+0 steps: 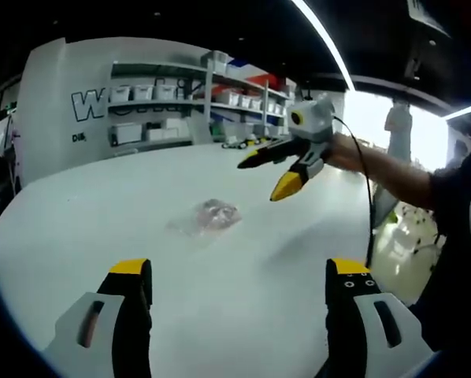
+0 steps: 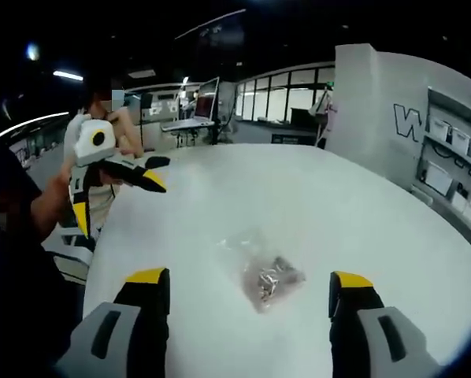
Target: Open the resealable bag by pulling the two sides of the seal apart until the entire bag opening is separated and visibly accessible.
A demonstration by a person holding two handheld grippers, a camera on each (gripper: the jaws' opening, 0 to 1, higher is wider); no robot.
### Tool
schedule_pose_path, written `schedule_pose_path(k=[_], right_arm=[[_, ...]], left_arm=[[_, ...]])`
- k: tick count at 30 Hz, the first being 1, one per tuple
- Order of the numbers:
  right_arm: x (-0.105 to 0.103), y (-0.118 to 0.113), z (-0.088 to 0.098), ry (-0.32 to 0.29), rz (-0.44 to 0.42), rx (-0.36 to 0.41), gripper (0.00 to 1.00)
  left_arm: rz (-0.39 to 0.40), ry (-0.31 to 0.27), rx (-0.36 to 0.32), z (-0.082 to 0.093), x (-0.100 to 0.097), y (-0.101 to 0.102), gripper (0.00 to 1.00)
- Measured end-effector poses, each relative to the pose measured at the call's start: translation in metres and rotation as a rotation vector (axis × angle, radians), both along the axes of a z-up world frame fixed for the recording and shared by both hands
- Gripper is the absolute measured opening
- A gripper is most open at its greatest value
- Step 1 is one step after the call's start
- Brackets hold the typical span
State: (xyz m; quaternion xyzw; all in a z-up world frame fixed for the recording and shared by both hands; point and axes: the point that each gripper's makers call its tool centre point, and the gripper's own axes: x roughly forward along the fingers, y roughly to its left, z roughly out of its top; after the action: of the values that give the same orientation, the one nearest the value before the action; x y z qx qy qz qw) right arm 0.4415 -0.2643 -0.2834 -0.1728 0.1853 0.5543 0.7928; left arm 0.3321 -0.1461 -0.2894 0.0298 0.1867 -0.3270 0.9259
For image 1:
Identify metal storage shelf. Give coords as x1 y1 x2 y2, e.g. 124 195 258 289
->
107 50 295 149

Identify clear resealable bag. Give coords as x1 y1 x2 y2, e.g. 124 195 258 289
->
165 198 243 239

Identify small items on table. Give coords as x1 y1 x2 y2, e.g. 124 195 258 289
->
221 135 276 150

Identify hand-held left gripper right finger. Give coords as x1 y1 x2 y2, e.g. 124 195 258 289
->
324 258 436 378

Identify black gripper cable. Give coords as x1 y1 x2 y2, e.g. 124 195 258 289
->
332 115 377 267

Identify ceiling light strip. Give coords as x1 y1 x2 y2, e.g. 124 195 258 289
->
291 0 357 92

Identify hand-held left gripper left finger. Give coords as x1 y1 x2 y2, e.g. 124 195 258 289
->
42 258 154 378

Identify row of white storage bins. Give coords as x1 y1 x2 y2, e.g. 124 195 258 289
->
215 89 288 116

